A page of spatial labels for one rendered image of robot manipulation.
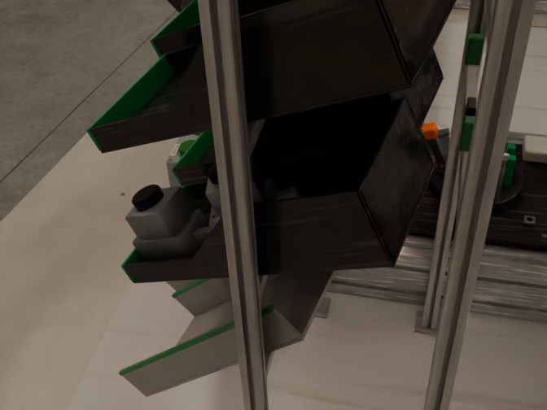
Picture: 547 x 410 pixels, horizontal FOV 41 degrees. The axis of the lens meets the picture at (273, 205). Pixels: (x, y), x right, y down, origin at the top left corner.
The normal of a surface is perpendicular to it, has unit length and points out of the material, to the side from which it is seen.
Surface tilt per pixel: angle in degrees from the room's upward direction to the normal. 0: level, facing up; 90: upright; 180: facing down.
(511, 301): 90
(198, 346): 90
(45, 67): 0
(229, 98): 90
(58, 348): 0
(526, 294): 90
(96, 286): 0
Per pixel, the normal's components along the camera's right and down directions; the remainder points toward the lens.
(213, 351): -0.39, 0.62
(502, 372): -0.04, -0.75
